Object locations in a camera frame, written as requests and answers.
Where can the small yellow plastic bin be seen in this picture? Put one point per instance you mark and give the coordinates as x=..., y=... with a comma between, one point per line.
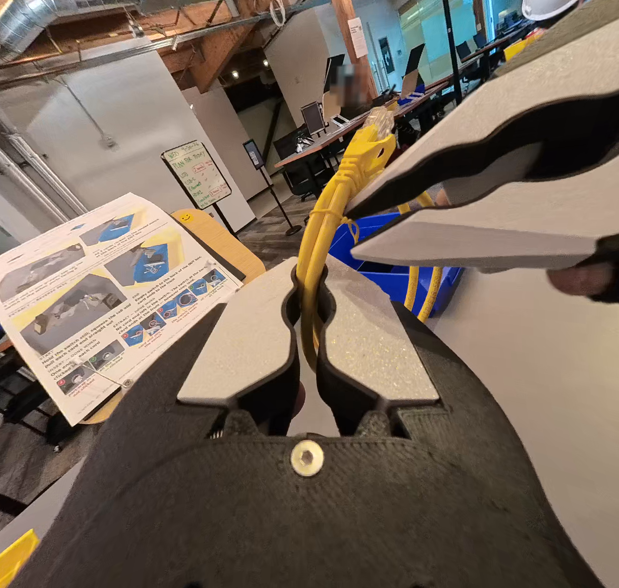
x=520, y=49

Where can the person's right hand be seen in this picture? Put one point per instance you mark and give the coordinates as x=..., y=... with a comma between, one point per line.
x=575, y=281

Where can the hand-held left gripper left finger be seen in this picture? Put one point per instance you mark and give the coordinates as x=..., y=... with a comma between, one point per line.
x=242, y=346

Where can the metal wall conduit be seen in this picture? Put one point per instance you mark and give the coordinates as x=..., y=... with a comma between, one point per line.
x=107, y=140

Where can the large yellow plastic bin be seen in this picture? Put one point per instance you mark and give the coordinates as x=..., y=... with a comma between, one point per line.
x=17, y=554

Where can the black sign stand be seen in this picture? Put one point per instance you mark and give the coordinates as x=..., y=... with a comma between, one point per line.
x=253, y=154

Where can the wood-edged desk with monitor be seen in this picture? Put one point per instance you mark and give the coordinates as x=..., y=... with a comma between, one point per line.
x=314, y=145

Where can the blue plastic storage bin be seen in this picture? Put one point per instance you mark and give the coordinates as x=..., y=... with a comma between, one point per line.
x=382, y=283

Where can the black office chair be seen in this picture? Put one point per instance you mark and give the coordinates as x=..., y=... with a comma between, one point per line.
x=300, y=162

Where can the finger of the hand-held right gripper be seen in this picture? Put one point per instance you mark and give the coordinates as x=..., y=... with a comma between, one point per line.
x=507, y=230
x=507, y=114

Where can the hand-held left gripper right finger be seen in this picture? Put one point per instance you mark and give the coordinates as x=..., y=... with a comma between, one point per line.
x=377, y=356

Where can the black pole stand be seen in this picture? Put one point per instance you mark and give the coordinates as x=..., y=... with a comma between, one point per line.
x=447, y=27

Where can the printed instruction sheet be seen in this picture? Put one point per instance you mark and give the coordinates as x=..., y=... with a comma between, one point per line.
x=96, y=283

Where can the whiteboard with handwriting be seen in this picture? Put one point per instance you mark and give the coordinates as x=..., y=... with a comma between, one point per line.
x=196, y=174

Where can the instruction sheet on stand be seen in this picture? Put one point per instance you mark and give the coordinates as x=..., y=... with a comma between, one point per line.
x=227, y=240

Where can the small upright monitor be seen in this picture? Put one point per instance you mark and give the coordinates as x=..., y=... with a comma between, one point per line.
x=312, y=119

